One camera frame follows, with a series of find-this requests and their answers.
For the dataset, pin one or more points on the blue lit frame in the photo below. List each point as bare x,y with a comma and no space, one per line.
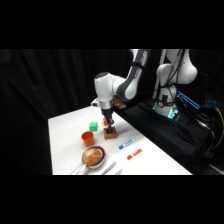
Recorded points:
188,99

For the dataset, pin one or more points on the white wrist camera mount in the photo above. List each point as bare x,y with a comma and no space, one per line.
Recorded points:
95,103

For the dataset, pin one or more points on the black curtain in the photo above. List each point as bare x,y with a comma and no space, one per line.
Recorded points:
30,100

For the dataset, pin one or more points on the red marker pen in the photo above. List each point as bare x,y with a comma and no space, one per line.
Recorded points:
134,154

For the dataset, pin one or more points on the brown bread in bowl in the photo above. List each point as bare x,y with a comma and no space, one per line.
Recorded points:
91,157

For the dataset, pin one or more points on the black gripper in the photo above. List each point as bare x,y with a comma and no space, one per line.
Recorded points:
108,114

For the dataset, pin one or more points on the green cube block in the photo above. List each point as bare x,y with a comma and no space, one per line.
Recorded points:
93,126

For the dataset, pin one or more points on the brown wooden block blue mark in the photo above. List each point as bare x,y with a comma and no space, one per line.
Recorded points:
110,134

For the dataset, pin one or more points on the blue marker pen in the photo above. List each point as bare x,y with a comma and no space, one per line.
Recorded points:
126,144

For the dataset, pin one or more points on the metal bowl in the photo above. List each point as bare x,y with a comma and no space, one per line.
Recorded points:
100,162

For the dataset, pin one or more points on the orange plastic cup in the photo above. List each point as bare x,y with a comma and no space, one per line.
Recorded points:
88,138

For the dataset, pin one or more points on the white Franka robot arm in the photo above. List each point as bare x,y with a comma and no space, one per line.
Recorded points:
106,86

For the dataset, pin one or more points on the metal utensil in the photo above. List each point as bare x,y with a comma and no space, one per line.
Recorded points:
108,168
78,169
118,172

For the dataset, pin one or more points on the black draped robot stand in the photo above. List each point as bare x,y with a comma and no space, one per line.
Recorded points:
166,136

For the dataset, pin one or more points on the orange cube block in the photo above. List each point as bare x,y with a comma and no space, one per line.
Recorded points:
104,122

